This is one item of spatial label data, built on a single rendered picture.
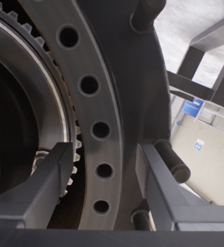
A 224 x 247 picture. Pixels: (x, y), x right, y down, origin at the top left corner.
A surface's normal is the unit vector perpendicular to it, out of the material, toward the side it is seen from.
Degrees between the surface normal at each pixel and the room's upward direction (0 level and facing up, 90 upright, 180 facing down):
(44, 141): 90
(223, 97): 90
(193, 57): 90
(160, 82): 90
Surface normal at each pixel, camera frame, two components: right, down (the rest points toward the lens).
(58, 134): 0.01, 0.25
